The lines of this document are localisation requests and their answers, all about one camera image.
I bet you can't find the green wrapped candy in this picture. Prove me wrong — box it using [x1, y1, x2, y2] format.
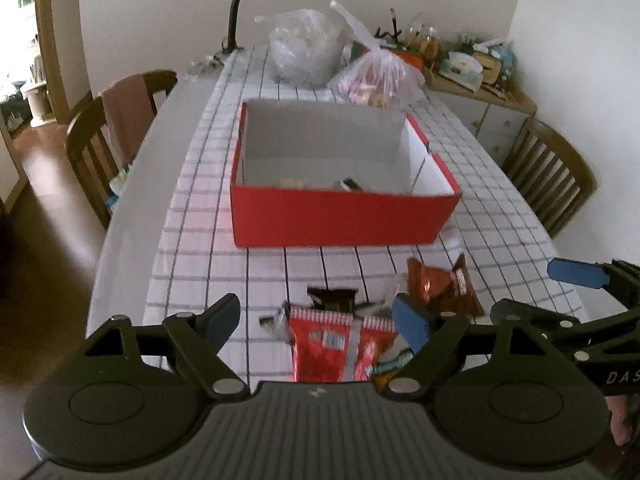
[371, 349, 417, 377]

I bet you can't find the pink plastic bag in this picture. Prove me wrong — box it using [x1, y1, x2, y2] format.
[327, 0, 427, 111]

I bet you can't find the red snack packet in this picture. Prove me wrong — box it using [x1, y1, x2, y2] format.
[352, 316, 399, 382]
[289, 306, 362, 384]

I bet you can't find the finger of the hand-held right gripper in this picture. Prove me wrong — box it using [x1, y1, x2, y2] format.
[490, 299, 640, 361]
[546, 257, 640, 312]

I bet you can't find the red cardboard box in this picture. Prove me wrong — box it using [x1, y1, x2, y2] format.
[230, 100, 463, 249]

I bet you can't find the silver black snack packet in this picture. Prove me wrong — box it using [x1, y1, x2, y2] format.
[259, 309, 292, 345]

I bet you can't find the brown foil snack packet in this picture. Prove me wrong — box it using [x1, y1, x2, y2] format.
[406, 254, 485, 318]

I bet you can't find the wooden slatted chair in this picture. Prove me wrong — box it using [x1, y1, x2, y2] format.
[502, 117, 599, 239]

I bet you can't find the small clear ornament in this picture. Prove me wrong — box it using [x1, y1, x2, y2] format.
[187, 52, 223, 77]

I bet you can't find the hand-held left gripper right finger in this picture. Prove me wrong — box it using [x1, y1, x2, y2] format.
[381, 295, 566, 402]

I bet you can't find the white checkered tablecloth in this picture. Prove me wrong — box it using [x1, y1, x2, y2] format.
[142, 44, 591, 387]

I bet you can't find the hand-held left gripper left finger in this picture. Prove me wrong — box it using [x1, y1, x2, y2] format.
[84, 292, 252, 402]

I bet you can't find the clear plastic bag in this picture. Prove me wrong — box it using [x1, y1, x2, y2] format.
[254, 7, 354, 87]

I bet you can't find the wooden chair with cloth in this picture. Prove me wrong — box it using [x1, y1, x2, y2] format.
[65, 70, 179, 232]

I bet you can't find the cluster of small ornaments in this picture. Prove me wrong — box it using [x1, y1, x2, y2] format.
[350, 7, 522, 96]

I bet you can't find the patterned seat cushion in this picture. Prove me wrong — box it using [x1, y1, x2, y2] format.
[104, 164, 134, 213]

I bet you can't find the pink cloth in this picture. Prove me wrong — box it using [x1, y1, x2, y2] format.
[99, 74, 162, 162]

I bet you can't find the white wooden cabinet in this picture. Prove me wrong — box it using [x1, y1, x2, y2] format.
[425, 74, 539, 169]

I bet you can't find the white plant pot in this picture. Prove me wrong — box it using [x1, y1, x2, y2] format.
[20, 81, 54, 128]

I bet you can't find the person's right hand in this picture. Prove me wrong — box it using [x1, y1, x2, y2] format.
[607, 394, 640, 448]

